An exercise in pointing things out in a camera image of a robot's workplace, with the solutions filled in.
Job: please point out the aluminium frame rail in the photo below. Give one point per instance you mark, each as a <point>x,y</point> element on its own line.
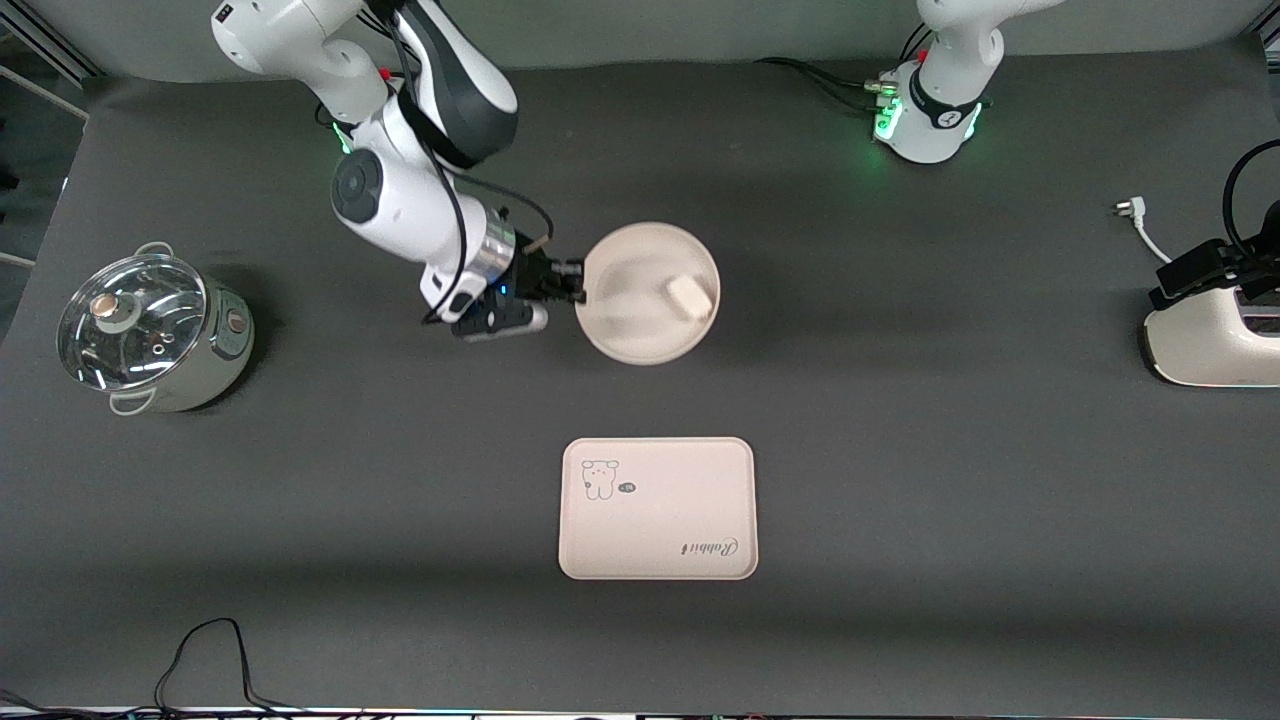
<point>45,45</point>

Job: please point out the glass pot lid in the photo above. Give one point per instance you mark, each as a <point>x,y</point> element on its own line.
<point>130,320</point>

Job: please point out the round beige plate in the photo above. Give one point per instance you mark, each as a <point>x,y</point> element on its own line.
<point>630,320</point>

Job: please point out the cream electric cooking pot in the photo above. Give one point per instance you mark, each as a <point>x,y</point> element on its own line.
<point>225,350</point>

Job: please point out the white toaster appliance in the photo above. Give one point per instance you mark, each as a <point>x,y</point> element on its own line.
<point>1215,350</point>

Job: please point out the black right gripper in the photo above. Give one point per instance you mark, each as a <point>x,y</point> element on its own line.
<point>529,274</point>

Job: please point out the white bun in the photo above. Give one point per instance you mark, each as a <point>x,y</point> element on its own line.
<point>690,297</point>

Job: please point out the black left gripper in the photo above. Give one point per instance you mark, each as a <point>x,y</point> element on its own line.
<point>1190,272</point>

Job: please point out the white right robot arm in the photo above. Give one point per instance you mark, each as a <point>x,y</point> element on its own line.
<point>400,200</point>

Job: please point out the beige rectangular printed tray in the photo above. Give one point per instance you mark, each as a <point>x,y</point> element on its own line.
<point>657,508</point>

